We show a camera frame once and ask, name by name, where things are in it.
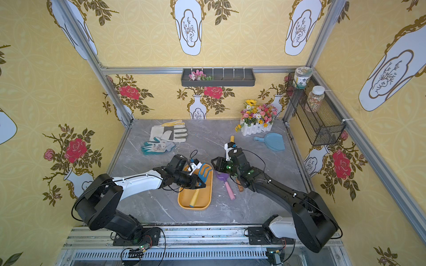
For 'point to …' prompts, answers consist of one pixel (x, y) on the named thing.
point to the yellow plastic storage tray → (203, 200)
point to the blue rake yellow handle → (203, 173)
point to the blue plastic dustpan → (273, 141)
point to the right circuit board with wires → (270, 253)
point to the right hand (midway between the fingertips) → (217, 158)
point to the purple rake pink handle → (224, 177)
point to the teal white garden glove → (157, 146)
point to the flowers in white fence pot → (255, 119)
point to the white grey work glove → (173, 131)
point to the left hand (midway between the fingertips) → (200, 183)
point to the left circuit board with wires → (138, 252)
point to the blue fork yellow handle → (232, 138)
